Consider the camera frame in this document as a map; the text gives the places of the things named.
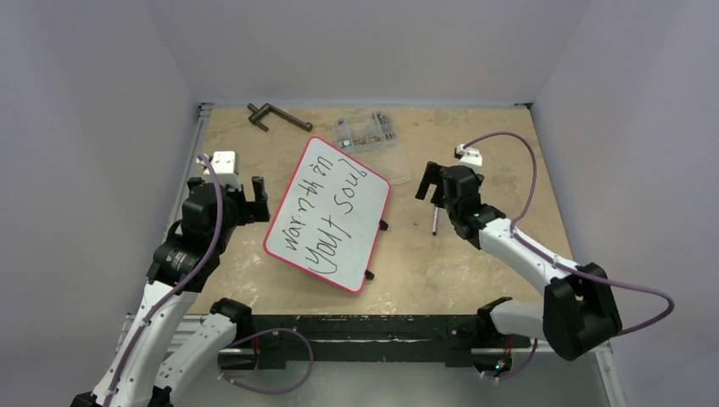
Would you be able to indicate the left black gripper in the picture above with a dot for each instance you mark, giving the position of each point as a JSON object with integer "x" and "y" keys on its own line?
{"x": 251, "y": 210}

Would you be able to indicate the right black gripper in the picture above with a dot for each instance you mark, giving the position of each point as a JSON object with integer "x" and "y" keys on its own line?
{"x": 441, "y": 179}

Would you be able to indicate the white whiteboard marker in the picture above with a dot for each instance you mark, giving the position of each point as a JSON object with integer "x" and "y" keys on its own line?
{"x": 435, "y": 218}

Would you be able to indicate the red framed whiteboard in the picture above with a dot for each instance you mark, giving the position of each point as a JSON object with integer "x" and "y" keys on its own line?
{"x": 329, "y": 217}

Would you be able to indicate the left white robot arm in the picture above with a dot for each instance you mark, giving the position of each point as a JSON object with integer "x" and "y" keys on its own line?
{"x": 143, "y": 373}

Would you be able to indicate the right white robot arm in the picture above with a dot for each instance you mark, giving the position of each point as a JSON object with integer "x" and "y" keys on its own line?
{"x": 578, "y": 312}

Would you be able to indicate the clear plastic parts box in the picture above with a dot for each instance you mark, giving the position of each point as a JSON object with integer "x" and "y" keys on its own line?
{"x": 373, "y": 139}

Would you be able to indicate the black metal clamp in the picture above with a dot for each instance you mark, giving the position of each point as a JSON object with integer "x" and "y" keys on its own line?
{"x": 258, "y": 114}

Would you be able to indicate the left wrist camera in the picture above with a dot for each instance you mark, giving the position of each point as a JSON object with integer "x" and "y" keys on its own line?
{"x": 222, "y": 166}

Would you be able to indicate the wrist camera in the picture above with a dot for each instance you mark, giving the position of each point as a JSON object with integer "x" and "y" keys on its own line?
{"x": 468, "y": 156}
{"x": 222, "y": 166}

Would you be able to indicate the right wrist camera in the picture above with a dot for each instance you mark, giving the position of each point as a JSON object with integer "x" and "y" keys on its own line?
{"x": 468, "y": 156}

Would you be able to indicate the aluminium frame rail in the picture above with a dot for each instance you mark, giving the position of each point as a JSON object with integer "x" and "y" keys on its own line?
{"x": 204, "y": 112}

